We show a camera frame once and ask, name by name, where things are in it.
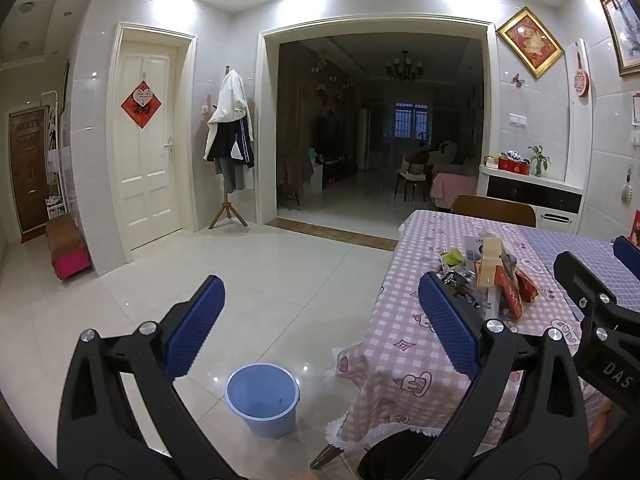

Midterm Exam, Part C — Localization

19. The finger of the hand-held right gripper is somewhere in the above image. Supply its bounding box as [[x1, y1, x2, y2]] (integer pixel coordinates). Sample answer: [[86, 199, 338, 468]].
[[553, 251, 640, 357], [612, 235, 640, 281]]

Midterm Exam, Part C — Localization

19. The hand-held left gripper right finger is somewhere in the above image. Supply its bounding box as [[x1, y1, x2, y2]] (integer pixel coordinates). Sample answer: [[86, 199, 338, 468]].
[[402, 271, 592, 480]]

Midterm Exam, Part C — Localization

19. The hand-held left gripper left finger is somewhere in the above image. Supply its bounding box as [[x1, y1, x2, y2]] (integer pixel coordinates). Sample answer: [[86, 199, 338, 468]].
[[56, 274, 251, 480]]

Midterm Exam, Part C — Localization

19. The red paper bag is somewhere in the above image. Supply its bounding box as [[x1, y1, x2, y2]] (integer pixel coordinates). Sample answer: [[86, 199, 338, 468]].
[[475, 232, 526, 321]]

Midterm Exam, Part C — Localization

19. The red plastic wrapper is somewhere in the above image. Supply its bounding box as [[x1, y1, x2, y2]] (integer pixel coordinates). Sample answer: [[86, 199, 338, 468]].
[[517, 269, 541, 306]]

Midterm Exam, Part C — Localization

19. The pink checked tablecloth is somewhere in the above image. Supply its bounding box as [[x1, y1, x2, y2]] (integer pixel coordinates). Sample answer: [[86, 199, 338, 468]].
[[322, 208, 601, 453]]

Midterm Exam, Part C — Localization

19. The blue plastic bucket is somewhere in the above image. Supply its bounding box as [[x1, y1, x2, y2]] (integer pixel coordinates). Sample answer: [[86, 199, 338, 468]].
[[226, 364, 301, 439]]

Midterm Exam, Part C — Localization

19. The white and black cabinet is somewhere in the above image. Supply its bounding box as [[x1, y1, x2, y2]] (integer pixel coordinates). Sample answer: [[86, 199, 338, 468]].
[[477, 162, 586, 235]]

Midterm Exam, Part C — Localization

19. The brown wooden chair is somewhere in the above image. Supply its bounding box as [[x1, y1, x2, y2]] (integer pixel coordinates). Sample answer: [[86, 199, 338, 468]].
[[450, 194, 537, 228]]

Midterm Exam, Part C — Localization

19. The wooden coat rack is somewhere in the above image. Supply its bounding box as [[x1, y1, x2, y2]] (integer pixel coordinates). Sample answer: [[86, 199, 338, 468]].
[[208, 65, 249, 230]]

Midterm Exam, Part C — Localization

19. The small potted plant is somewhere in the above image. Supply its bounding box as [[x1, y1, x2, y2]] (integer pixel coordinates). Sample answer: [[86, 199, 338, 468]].
[[529, 145, 552, 177]]

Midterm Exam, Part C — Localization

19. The red gift box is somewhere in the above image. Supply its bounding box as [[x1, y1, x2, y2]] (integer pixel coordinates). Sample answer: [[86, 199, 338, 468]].
[[496, 156, 532, 175]]

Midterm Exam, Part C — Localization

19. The pink blanket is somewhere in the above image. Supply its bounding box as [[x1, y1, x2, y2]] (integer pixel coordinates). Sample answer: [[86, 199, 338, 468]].
[[431, 172, 480, 208]]

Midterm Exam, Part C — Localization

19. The pink and brown bench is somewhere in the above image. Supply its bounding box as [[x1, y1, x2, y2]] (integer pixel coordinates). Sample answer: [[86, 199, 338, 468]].
[[46, 216, 92, 281]]

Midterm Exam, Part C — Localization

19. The dark stool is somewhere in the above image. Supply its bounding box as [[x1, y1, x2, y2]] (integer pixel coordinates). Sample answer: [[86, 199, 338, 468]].
[[310, 427, 441, 480]]

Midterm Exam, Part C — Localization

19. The dark chair with cushion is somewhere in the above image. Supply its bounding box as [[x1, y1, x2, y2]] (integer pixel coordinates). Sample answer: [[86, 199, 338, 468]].
[[395, 150, 433, 203]]

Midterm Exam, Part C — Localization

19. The grey garment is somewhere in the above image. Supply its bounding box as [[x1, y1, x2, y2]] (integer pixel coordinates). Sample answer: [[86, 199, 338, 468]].
[[215, 157, 253, 193]]

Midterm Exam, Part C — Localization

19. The light sofa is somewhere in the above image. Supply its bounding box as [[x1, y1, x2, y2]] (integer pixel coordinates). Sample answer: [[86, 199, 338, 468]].
[[425, 140, 482, 181]]

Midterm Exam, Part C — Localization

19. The white panel door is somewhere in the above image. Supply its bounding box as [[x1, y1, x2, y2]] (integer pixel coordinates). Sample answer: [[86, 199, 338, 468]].
[[107, 22, 198, 251]]

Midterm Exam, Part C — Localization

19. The dark striped jacket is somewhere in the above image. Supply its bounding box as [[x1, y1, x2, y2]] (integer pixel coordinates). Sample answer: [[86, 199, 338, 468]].
[[204, 120, 255, 167]]

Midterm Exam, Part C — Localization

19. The white standing air conditioner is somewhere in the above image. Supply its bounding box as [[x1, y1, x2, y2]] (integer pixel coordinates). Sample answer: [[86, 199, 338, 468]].
[[356, 108, 372, 171]]

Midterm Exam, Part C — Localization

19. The barred window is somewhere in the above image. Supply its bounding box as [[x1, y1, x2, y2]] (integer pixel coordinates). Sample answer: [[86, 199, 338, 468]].
[[392, 101, 430, 140]]

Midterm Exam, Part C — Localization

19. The white shelf rack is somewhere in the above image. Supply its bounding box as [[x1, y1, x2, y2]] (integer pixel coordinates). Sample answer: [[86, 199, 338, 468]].
[[40, 91, 76, 221]]

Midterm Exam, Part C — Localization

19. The gold framed pale picture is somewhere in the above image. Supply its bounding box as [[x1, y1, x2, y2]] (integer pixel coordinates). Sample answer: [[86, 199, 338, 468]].
[[600, 0, 640, 77]]

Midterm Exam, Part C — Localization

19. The red diamond door decoration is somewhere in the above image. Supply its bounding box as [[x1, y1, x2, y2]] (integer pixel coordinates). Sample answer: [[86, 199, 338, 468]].
[[120, 81, 162, 129]]

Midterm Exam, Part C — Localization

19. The brown carved door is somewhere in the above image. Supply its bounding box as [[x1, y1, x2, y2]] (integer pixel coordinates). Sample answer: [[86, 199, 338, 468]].
[[7, 106, 51, 235]]

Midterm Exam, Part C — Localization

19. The gold framed red picture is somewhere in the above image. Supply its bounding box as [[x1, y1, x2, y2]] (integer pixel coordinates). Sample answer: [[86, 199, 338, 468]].
[[495, 6, 566, 80]]

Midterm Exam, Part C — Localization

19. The white jacket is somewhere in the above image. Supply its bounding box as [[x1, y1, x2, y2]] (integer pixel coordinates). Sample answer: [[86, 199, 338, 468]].
[[207, 67, 254, 143]]

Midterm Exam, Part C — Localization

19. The dark chandelier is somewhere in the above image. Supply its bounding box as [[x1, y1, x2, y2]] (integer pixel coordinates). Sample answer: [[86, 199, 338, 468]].
[[384, 50, 426, 82]]

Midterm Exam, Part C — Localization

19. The red fan wall ornament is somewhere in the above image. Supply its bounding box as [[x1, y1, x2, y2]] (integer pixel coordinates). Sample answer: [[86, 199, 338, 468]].
[[571, 39, 592, 97]]

